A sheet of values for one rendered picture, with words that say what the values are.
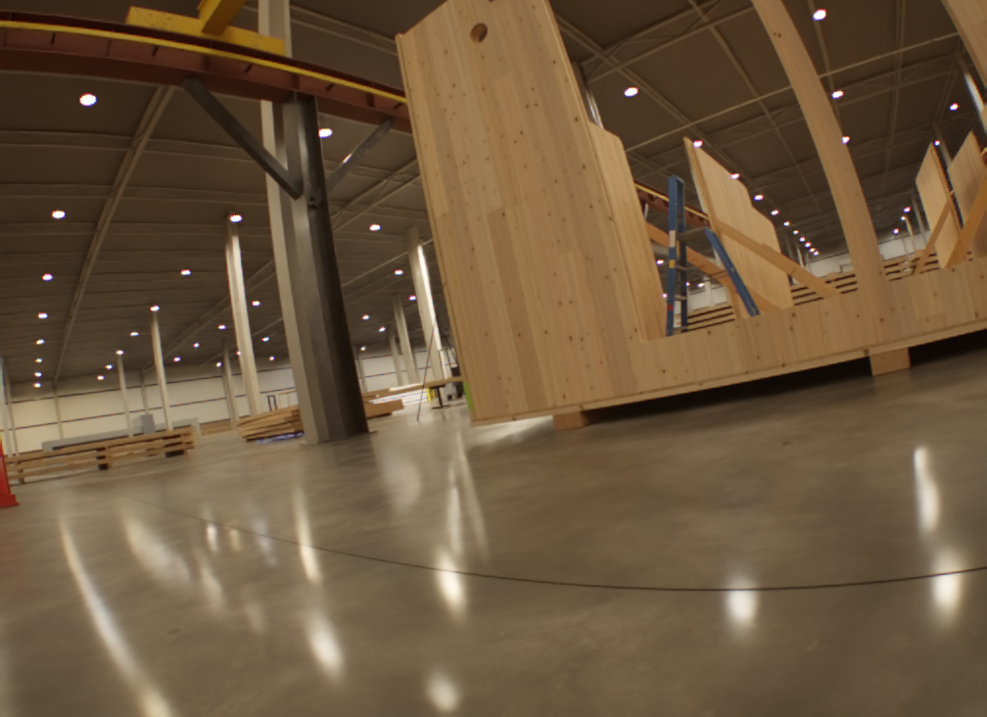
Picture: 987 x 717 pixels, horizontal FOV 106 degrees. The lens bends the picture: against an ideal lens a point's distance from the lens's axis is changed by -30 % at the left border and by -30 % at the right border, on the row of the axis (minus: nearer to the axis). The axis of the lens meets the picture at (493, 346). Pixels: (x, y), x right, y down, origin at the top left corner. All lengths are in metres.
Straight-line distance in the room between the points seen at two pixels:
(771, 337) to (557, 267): 1.18
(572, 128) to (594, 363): 1.26
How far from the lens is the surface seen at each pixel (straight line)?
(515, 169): 3.11
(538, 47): 3.26
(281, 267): 8.11
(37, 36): 8.07
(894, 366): 2.45
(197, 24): 8.64
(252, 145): 7.81
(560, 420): 2.94
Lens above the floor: 0.33
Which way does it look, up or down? 4 degrees up
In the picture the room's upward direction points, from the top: 12 degrees counter-clockwise
